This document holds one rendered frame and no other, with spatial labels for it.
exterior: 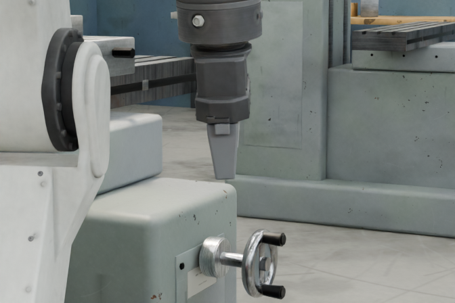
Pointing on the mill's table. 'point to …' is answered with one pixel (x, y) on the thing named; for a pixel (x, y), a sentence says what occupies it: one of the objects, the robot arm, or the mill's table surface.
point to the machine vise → (122, 65)
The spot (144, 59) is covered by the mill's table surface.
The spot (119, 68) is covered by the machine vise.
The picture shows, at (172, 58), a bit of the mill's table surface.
